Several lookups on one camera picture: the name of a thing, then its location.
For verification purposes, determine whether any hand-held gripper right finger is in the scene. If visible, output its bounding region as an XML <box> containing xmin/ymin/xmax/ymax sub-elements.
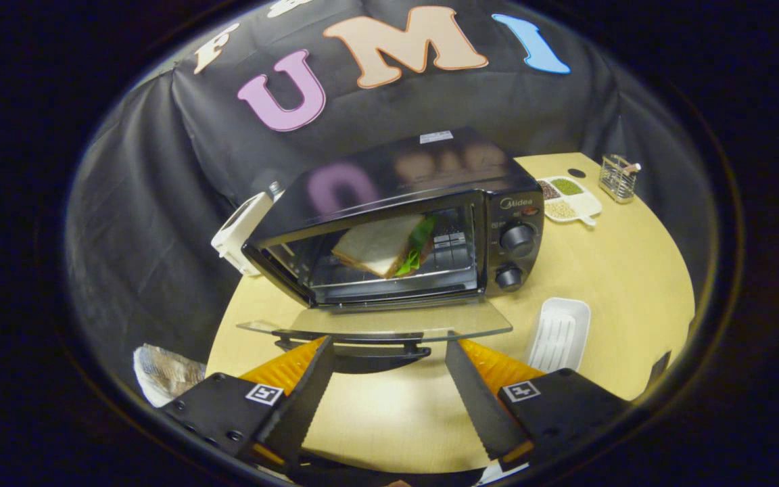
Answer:
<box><xmin>444</xmin><ymin>339</ymin><xmax>634</xmax><ymax>473</ymax></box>

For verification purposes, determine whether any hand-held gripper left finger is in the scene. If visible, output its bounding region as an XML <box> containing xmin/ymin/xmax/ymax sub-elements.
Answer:
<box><xmin>158</xmin><ymin>335</ymin><xmax>335</xmax><ymax>472</ymax></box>

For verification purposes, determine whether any sandwich with lettuce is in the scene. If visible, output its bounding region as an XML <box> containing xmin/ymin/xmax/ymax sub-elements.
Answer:
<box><xmin>331</xmin><ymin>214</ymin><xmax>439</xmax><ymax>279</ymax></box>

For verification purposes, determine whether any black toaster oven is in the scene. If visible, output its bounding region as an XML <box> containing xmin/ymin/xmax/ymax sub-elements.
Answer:
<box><xmin>237</xmin><ymin>127</ymin><xmax>546</xmax><ymax>374</ymax></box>

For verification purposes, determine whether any white pop-up toaster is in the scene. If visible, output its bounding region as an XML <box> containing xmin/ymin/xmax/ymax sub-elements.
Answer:
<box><xmin>211</xmin><ymin>191</ymin><xmax>275</xmax><ymax>277</ymax></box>

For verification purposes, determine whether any white ribbed tray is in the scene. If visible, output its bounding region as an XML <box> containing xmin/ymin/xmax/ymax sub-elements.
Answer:
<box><xmin>525</xmin><ymin>298</ymin><xmax>592</xmax><ymax>374</ymax></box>

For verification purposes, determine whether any crumpled grey paper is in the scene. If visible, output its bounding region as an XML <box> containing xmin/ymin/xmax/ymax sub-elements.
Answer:
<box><xmin>134</xmin><ymin>344</ymin><xmax>206</xmax><ymax>408</ymax></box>

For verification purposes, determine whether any white divided dish with beans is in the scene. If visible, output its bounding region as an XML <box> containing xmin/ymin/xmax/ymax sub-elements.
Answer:
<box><xmin>537</xmin><ymin>176</ymin><xmax>603</xmax><ymax>227</ymax></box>

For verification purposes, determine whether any black backdrop cloth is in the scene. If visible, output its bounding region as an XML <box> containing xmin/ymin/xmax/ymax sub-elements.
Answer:
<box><xmin>65</xmin><ymin>0</ymin><xmax>718</xmax><ymax>379</ymax></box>

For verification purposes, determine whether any wire mesh utensil holder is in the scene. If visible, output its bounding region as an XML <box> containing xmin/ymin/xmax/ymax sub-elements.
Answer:
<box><xmin>598</xmin><ymin>154</ymin><xmax>642</xmax><ymax>205</ymax></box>

